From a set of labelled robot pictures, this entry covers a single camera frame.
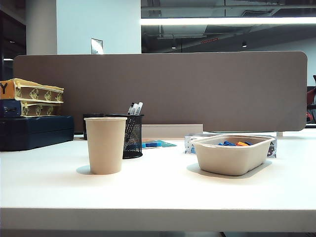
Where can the clear black ballpoint pen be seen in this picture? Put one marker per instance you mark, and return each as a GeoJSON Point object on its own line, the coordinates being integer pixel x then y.
{"type": "Point", "coordinates": [131, 108]}

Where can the white capped pen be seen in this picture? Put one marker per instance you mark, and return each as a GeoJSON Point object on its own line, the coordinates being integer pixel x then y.
{"type": "Point", "coordinates": [136, 109]}
{"type": "Point", "coordinates": [140, 108]}

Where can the black mesh pen holder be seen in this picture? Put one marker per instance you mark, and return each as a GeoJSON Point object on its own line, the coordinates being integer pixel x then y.
{"type": "Point", "coordinates": [134, 145]}

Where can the black cylinder container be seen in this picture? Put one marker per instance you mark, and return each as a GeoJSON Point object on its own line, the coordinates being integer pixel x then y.
{"type": "Point", "coordinates": [93, 115]}

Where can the teal letter packet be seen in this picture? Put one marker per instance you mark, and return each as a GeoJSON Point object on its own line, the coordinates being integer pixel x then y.
{"type": "Point", "coordinates": [160, 143]}

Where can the clear plastic chip box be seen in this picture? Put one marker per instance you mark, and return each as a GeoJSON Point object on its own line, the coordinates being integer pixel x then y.
{"type": "Point", "coordinates": [188, 145]}

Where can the brown fabric desk divider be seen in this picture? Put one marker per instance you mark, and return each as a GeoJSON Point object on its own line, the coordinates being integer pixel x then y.
{"type": "Point", "coordinates": [197, 93]}

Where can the beige paper cup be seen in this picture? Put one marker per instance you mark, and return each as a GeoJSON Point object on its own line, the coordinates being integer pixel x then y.
{"type": "Point", "coordinates": [106, 145]}

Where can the blue plastic letter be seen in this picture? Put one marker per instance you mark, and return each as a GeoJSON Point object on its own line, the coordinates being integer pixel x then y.
{"type": "Point", "coordinates": [248, 143]}
{"type": "Point", "coordinates": [225, 143]}

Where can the beige pulp tray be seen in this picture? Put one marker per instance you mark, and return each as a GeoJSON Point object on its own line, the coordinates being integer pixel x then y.
{"type": "Point", "coordinates": [229, 160]}

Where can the orange plastic letter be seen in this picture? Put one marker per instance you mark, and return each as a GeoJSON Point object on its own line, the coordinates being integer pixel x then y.
{"type": "Point", "coordinates": [240, 143]}

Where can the long ceiling light strip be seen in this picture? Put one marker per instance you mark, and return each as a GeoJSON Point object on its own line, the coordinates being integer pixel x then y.
{"type": "Point", "coordinates": [222, 20]}

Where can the blue-ended yellow box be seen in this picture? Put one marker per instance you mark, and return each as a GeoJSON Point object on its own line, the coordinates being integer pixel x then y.
{"type": "Point", "coordinates": [37, 109]}

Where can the navy plastic case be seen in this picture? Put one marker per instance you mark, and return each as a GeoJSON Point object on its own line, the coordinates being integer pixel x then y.
{"type": "Point", "coordinates": [37, 133]}

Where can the orange-ended yellow box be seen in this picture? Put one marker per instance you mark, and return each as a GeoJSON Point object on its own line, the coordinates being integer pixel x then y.
{"type": "Point", "coordinates": [37, 92]}

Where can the white round column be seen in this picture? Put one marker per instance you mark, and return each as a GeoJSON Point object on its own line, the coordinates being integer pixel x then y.
{"type": "Point", "coordinates": [40, 27]}

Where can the red black office chair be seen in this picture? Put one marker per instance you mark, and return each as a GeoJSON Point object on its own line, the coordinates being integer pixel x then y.
{"type": "Point", "coordinates": [311, 103]}

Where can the silver wall sign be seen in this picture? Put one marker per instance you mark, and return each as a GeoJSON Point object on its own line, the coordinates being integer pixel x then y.
{"type": "Point", "coordinates": [96, 45]}

